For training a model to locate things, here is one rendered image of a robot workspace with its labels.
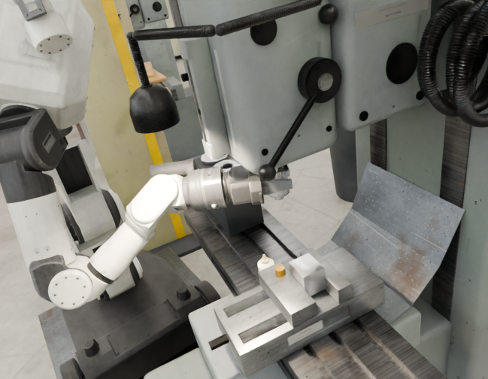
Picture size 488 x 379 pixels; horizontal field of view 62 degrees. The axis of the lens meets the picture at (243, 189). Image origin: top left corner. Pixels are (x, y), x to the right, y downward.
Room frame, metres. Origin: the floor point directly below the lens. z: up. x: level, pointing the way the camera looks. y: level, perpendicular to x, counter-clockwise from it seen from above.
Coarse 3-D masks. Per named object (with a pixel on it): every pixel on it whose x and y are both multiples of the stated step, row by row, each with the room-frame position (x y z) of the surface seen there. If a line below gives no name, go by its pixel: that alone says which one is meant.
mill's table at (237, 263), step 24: (192, 216) 1.17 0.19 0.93; (264, 216) 1.08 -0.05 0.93; (216, 240) 1.00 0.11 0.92; (240, 240) 0.98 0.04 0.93; (264, 240) 0.95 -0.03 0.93; (288, 240) 0.93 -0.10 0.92; (216, 264) 0.94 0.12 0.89; (240, 264) 0.89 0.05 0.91; (288, 264) 0.83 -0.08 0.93; (240, 288) 0.78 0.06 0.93; (336, 336) 0.58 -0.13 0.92; (360, 336) 0.56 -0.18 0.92; (384, 336) 0.55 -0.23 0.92; (288, 360) 0.54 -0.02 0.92; (312, 360) 0.54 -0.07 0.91; (336, 360) 0.52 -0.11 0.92; (360, 360) 0.51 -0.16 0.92; (384, 360) 0.50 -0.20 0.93; (408, 360) 0.49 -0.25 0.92
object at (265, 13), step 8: (304, 0) 0.56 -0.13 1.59; (312, 0) 0.57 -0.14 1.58; (320, 0) 0.57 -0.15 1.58; (272, 8) 0.54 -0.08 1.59; (280, 8) 0.54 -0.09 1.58; (288, 8) 0.54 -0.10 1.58; (296, 8) 0.55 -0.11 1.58; (304, 8) 0.56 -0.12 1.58; (248, 16) 0.52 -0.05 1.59; (256, 16) 0.52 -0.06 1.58; (264, 16) 0.52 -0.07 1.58; (272, 16) 0.53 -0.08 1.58; (280, 16) 0.54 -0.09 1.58; (224, 24) 0.49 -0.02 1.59; (232, 24) 0.50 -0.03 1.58; (240, 24) 0.50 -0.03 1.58; (248, 24) 0.51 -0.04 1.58; (256, 24) 0.52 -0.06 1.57; (216, 32) 0.49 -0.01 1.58; (224, 32) 0.49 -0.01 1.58; (232, 32) 0.50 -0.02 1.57
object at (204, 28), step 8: (136, 32) 0.60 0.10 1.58; (144, 32) 0.58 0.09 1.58; (152, 32) 0.57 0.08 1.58; (160, 32) 0.56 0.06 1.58; (168, 32) 0.55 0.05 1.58; (176, 32) 0.54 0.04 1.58; (184, 32) 0.53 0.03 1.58; (192, 32) 0.52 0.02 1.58; (200, 32) 0.51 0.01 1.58; (208, 32) 0.50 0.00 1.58; (136, 40) 0.60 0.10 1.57; (144, 40) 0.59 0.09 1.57
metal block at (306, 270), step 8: (304, 256) 0.68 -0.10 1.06; (312, 256) 0.68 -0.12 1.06; (296, 264) 0.66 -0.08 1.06; (304, 264) 0.66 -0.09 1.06; (312, 264) 0.65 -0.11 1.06; (296, 272) 0.65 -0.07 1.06; (304, 272) 0.64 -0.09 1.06; (312, 272) 0.63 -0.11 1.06; (320, 272) 0.63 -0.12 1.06; (304, 280) 0.62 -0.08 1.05; (312, 280) 0.63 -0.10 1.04; (320, 280) 0.63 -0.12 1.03; (304, 288) 0.62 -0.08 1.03; (312, 288) 0.63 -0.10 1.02; (320, 288) 0.63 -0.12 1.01
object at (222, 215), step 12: (204, 156) 1.18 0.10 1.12; (228, 156) 1.16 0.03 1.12; (228, 168) 1.06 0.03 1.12; (240, 204) 1.02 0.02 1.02; (252, 204) 1.03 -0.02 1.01; (216, 216) 1.10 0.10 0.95; (228, 216) 1.01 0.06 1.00; (240, 216) 1.02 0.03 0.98; (252, 216) 1.03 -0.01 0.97; (228, 228) 1.01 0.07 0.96; (240, 228) 1.02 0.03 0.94
